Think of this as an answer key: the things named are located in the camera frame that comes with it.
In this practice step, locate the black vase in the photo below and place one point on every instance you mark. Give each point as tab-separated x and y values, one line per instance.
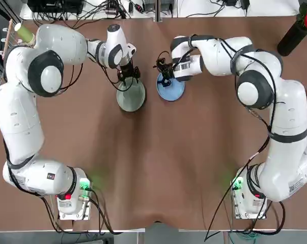
293	39

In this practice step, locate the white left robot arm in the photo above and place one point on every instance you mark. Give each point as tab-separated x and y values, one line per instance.
21	122

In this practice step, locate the wooden cup rack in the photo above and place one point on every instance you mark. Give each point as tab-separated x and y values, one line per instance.
7	36

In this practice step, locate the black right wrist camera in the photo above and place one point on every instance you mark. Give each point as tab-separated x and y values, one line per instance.
161	64

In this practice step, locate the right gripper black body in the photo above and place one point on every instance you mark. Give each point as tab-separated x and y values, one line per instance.
169	71

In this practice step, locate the large black electronics box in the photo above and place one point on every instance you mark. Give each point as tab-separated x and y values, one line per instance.
56	6

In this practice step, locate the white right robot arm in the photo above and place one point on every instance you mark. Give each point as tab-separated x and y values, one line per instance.
288	114

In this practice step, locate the black power adapter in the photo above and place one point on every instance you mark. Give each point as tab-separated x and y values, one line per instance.
230	2

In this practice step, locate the green plate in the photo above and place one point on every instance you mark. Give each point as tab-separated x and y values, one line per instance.
131	97

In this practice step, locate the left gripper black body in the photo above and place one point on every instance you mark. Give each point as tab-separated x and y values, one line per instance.
127	69

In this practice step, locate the blue plate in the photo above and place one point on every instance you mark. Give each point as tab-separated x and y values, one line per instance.
172	92

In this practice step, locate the white desk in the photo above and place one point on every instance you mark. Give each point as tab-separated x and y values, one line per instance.
194	11

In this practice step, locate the green paper cup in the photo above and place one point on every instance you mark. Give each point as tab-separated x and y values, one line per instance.
24	33

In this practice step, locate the aluminium frame post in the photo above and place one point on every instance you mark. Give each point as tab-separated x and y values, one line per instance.
158	11

